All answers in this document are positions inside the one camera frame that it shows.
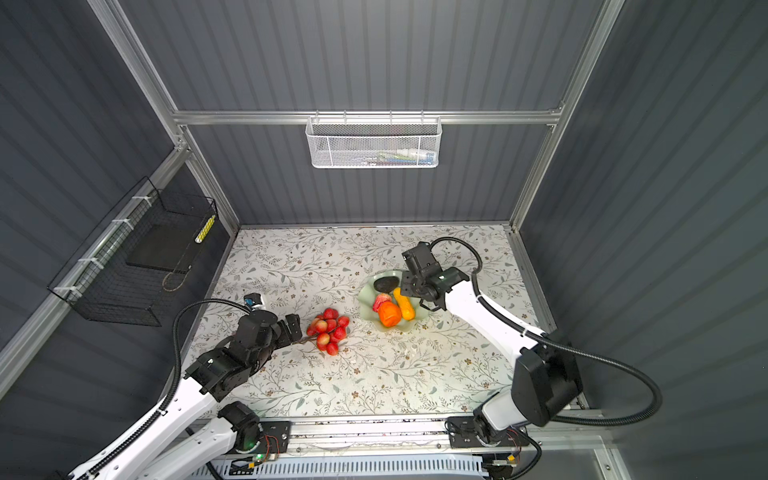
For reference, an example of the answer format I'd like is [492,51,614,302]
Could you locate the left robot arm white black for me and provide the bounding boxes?
[67,309,303,479]

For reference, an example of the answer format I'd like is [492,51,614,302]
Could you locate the red cherry bunch fake fruit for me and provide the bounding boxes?
[298,308,351,356]

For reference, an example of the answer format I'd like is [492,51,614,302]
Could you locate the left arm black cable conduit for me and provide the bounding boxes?
[83,298,253,480]

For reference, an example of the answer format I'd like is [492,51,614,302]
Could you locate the light green scalloped fruit bowl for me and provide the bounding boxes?
[357,270,430,331]

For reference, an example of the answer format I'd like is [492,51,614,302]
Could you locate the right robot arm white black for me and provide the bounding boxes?
[401,238,583,443]

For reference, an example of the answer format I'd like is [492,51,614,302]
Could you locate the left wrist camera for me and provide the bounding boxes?
[244,293,264,311]

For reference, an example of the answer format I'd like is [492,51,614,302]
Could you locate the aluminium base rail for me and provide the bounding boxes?
[116,410,631,480]

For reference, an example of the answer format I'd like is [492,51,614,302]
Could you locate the markers in white basket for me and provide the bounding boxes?
[360,148,438,167]

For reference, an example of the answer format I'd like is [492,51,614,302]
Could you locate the yellow mango fake fruit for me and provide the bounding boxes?
[392,287,415,321]

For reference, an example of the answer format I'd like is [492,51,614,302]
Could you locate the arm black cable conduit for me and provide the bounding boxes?
[428,236,663,428]
[83,298,253,480]

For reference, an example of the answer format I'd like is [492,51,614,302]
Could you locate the dark avocado fake fruit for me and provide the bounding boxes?
[373,275,400,294]

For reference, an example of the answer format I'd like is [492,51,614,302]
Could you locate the large orange fake fruit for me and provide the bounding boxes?
[377,301,402,328]

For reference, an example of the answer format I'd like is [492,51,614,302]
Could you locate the black flat pad in basket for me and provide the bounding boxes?
[126,225,202,273]

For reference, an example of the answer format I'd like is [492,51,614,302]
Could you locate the yellow marker in black basket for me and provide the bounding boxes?
[194,214,217,244]

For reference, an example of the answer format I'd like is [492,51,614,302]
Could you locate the red strawberry fake fruit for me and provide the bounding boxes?
[372,293,392,312]

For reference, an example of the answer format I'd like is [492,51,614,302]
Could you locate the white wire mesh wall basket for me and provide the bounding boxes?
[305,116,443,169]

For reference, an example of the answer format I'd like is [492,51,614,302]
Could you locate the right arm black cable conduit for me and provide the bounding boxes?
[428,236,663,428]

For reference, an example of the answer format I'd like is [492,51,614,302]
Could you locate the black wire wall basket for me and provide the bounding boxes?
[48,181,218,327]

